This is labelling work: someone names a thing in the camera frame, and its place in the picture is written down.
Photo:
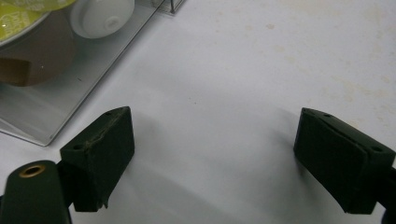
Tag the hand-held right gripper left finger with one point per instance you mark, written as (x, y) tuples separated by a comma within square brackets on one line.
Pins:
[(99, 161)]

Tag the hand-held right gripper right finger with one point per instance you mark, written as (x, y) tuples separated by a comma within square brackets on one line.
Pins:
[(339, 168)]

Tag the silver metal tray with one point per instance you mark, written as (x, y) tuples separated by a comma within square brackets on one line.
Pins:
[(62, 84)]

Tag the white bowl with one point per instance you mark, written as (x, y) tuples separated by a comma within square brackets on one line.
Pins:
[(101, 17)]

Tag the yellow-green plate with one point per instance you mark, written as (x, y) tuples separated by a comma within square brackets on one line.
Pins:
[(43, 4), (15, 21)]

